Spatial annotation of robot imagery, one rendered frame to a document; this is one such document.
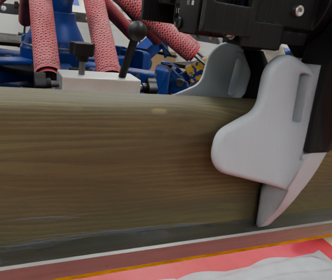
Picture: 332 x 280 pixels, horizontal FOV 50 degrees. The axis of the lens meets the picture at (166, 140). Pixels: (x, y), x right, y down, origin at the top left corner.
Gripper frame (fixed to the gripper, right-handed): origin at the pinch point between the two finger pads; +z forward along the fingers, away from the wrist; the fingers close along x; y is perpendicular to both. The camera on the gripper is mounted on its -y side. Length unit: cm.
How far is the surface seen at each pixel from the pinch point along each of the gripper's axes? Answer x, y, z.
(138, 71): -81, -21, 7
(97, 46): -61, -4, -1
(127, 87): -38.1, -4.0, 2.5
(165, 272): -8.5, 0.3, 13.5
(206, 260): -9.0, -4.4, 13.5
